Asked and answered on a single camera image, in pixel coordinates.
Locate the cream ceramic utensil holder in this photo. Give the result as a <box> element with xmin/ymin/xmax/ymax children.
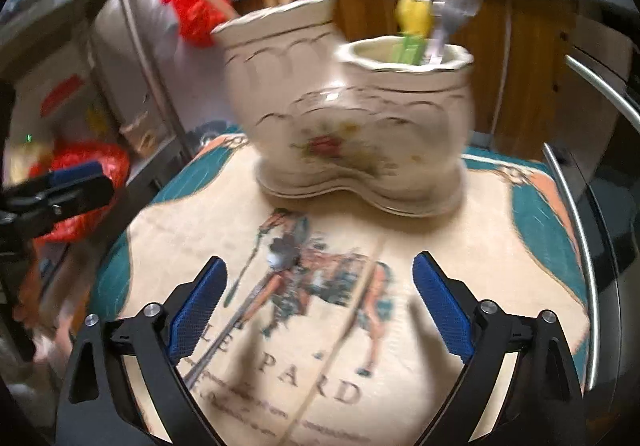
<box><xmin>211</xmin><ymin>0</ymin><xmax>476</xmax><ymax>217</ymax></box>

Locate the white appliance with red label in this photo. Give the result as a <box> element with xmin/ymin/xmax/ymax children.
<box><xmin>10</xmin><ymin>40</ymin><xmax>131</xmax><ymax>161</ymax></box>

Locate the printed teal orange cloth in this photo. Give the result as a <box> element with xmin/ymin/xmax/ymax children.
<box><xmin>90</xmin><ymin>131</ymin><xmax>591</xmax><ymax>446</ymax></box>

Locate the yellow green tulip utensil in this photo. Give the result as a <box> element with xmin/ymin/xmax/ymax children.
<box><xmin>392</xmin><ymin>0</ymin><xmax>433</xmax><ymax>66</ymax></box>

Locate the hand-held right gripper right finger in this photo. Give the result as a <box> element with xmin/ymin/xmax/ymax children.
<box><xmin>411</xmin><ymin>251</ymin><xmax>586</xmax><ymax>446</ymax></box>

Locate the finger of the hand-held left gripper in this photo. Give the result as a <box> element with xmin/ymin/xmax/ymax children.
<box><xmin>0</xmin><ymin>162</ymin><xmax>115</xmax><ymax>239</ymax></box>

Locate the white plastic bag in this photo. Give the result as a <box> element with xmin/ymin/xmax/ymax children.
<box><xmin>92</xmin><ymin>0</ymin><xmax>176</xmax><ymax>137</ymax></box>

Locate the large red plastic bag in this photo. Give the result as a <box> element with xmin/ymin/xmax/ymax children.
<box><xmin>27</xmin><ymin>140</ymin><xmax>132</xmax><ymax>244</ymax></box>

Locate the black built-in oven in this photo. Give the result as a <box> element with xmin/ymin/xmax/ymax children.
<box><xmin>542</xmin><ymin>40</ymin><xmax>640</xmax><ymax>397</ymax></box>

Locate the metal storage rack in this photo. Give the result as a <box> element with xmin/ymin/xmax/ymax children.
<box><xmin>0</xmin><ymin>0</ymin><xmax>196</xmax><ymax>187</ymax></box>

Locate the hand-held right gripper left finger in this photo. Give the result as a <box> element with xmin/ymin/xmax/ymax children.
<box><xmin>57</xmin><ymin>255</ymin><xmax>228</xmax><ymax>446</ymax></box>

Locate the wooden kitchen cabinet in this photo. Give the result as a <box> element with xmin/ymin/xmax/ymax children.
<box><xmin>230</xmin><ymin>0</ymin><xmax>631</xmax><ymax>151</ymax></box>

